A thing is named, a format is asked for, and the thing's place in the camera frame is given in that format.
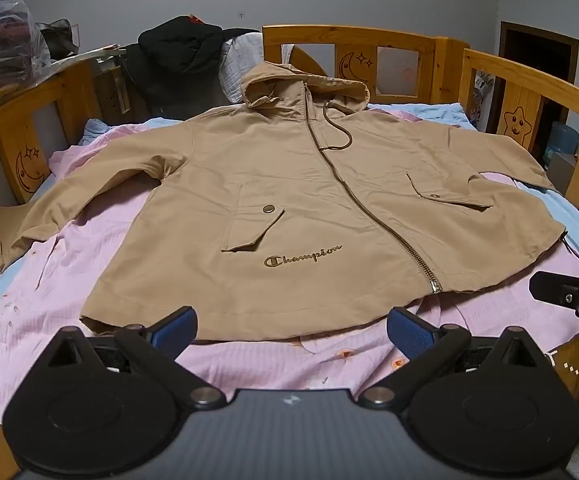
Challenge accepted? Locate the grey-white cloth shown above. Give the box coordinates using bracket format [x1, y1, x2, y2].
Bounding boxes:
[216, 32, 270, 106]

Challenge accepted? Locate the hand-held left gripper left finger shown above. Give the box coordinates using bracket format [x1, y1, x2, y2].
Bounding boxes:
[44, 305, 227, 409]

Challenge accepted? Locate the light blue bed sheet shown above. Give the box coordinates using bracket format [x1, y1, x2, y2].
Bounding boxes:
[0, 101, 579, 361]

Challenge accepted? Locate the dark wooden door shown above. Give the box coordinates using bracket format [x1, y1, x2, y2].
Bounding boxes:
[484, 21, 579, 161]

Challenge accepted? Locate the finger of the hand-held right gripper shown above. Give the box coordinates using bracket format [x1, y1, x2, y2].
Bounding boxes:
[528, 271, 579, 312]

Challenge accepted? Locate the pink bed sheet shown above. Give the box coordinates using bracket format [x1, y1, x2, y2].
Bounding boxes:
[0, 105, 579, 422]

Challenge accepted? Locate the black clothes pile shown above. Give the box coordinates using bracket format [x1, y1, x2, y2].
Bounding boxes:
[119, 15, 263, 111]

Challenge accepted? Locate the wooden bed frame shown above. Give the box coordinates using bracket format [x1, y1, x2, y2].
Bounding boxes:
[0, 24, 579, 281]

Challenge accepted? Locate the tan hooded jacket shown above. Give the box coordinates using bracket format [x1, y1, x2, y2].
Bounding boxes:
[0, 60, 569, 345]

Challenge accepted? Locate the dark grey bag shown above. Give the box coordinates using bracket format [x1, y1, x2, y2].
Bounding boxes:
[36, 19, 87, 61]

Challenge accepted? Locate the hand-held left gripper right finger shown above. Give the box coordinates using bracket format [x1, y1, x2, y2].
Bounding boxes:
[358, 306, 545, 409]

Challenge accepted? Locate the blue water jug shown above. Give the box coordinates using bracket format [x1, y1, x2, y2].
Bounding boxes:
[544, 122, 579, 166]

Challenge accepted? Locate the grey box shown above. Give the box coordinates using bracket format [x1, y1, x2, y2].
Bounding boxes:
[549, 152, 579, 196]

